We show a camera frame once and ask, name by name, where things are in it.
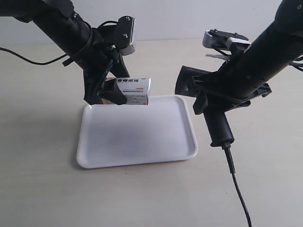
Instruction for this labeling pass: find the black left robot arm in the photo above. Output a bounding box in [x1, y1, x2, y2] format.
[0, 0, 135, 105]

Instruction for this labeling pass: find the black handheld barcode scanner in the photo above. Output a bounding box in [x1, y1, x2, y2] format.
[175, 66, 234, 150]

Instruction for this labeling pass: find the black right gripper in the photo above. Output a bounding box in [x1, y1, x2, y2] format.
[191, 47, 271, 115]

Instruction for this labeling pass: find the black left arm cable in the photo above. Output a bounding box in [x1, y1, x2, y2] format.
[0, 47, 69, 65]

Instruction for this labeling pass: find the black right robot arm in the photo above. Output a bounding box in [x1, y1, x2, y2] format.
[175, 0, 303, 115]

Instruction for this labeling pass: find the black scanner cable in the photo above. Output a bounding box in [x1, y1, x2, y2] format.
[222, 144, 253, 227]

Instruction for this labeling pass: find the white plastic tray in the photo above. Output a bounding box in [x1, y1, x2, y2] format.
[76, 95, 198, 169]

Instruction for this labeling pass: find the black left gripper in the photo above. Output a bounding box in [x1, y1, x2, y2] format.
[63, 28, 130, 105]

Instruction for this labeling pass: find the white red medicine box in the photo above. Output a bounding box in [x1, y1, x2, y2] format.
[106, 78, 151, 105]

